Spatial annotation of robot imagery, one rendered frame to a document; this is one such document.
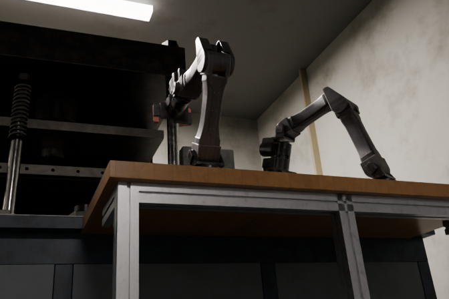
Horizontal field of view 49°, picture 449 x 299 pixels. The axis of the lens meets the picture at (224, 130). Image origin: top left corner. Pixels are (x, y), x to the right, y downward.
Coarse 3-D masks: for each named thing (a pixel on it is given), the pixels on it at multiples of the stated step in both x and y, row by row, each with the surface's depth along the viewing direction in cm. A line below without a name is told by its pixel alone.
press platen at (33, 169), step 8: (0, 168) 229; (24, 168) 230; (32, 168) 231; (40, 168) 233; (48, 168) 234; (56, 168) 235; (64, 168) 236; (72, 168) 238; (80, 168) 239; (88, 168) 241; (96, 168) 242; (104, 168) 243; (40, 176) 234; (48, 176) 234; (56, 176) 235; (64, 176) 236; (72, 176) 237; (80, 176) 238; (88, 176) 239; (96, 176) 240
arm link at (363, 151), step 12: (348, 108) 171; (348, 120) 170; (360, 120) 170; (348, 132) 169; (360, 132) 166; (360, 144) 165; (372, 144) 164; (360, 156) 163; (372, 156) 160; (384, 168) 158
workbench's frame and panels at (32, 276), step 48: (0, 240) 137; (48, 240) 142; (96, 240) 146; (144, 240) 151; (192, 240) 157; (240, 240) 162; (288, 240) 168; (384, 240) 182; (0, 288) 133; (48, 288) 137; (96, 288) 141; (144, 288) 146; (192, 288) 150; (240, 288) 156; (288, 288) 161; (336, 288) 167; (384, 288) 174; (432, 288) 180
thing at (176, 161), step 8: (168, 80) 270; (168, 88) 268; (168, 120) 261; (168, 128) 259; (176, 128) 259; (168, 136) 257; (176, 136) 257; (168, 144) 255; (176, 144) 255; (168, 152) 253; (176, 152) 253; (168, 160) 252; (176, 160) 251
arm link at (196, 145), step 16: (208, 64) 135; (224, 64) 136; (208, 80) 135; (224, 80) 137; (208, 96) 136; (208, 112) 136; (208, 128) 137; (192, 144) 141; (208, 144) 137; (208, 160) 137
